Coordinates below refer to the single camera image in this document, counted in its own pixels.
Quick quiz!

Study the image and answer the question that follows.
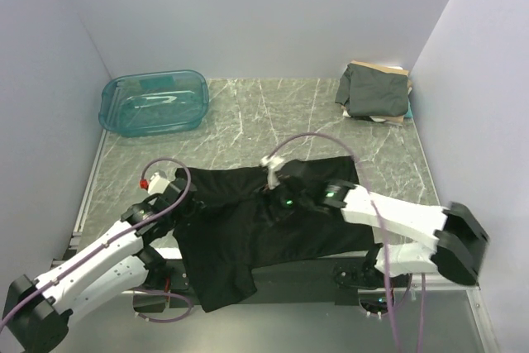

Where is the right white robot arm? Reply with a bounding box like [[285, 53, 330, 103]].
[[260, 155, 489, 287]]

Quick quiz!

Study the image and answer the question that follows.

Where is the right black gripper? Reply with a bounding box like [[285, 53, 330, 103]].
[[253, 178, 312, 227]]

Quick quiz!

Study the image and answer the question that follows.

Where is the black t-shirt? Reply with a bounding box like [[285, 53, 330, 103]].
[[174, 156, 374, 287]]

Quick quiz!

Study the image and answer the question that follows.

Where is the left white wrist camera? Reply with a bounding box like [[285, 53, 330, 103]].
[[140, 171, 169, 195]]

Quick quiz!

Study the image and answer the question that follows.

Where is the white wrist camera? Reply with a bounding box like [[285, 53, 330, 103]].
[[260, 155, 285, 190], [140, 171, 169, 195]]

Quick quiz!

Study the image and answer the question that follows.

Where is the folded teal t-shirt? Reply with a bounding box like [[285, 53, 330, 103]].
[[404, 107, 413, 118]]

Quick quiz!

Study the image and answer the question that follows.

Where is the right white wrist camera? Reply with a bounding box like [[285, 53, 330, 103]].
[[260, 155, 285, 190]]

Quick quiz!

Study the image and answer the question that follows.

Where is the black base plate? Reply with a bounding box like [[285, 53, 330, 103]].
[[140, 257, 387, 312]]

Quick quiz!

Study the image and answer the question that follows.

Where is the folded dark grey t-shirt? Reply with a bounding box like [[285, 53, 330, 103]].
[[335, 62, 410, 119]]

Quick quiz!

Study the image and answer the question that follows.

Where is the aluminium frame rail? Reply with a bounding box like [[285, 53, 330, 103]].
[[24, 131, 497, 353]]

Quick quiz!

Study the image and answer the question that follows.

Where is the teal plastic bin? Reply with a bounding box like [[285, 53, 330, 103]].
[[98, 70, 209, 137]]

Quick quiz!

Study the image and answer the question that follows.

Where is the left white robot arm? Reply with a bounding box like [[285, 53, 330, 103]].
[[1, 174, 196, 352]]

